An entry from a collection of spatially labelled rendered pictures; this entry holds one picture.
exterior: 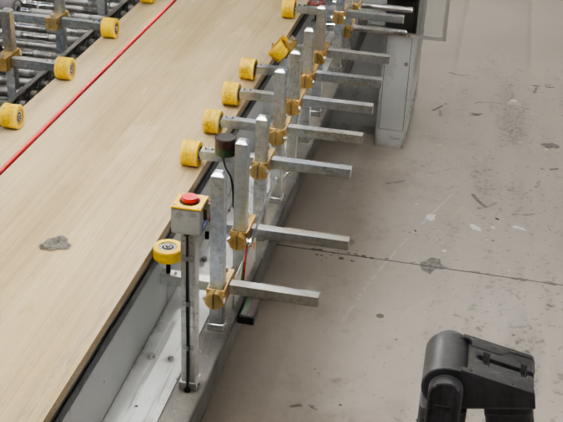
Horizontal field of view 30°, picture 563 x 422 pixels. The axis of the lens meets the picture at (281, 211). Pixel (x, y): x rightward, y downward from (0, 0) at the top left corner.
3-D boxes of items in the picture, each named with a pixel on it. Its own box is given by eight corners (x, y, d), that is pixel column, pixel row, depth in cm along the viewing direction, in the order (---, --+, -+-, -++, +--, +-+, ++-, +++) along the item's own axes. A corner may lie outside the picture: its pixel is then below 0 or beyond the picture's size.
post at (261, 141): (264, 254, 331) (270, 114, 308) (261, 259, 328) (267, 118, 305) (253, 252, 332) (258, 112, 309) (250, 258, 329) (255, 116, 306)
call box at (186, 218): (209, 224, 243) (209, 195, 239) (200, 239, 237) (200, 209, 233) (179, 221, 244) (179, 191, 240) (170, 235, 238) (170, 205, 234)
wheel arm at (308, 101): (373, 110, 360) (374, 101, 358) (371, 115, 357) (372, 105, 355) (231, 94, 368) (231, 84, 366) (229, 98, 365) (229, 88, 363)
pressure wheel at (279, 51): (280, 58, 414) (293, 45, 410) (276, 65, 407) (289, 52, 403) (269, 48, 413) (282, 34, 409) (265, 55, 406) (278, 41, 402)
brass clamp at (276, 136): (292, 131, 345) (293, 116, 343) (284, 147, 334) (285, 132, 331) (274, 128, 346) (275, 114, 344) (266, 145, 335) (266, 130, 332)
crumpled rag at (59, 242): (70, 236, 283) (69, 229, 282) (73, 249, 278) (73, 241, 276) (37, 239, 281) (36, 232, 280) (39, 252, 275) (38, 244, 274)
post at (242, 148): (245, 285, 308) (250, 136, 285) (243, 292, 305) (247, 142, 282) (235, 284, 309) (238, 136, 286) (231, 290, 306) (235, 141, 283)
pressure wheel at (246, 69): (251, 78, 383) (255, 82, 391) (255, 56, 383) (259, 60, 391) (235, 76, 384) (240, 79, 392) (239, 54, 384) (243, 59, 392)
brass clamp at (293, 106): (307, 102, 367) (307, 89, 364) (299, 116, 355) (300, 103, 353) (289, 100, 368) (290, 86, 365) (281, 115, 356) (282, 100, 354)
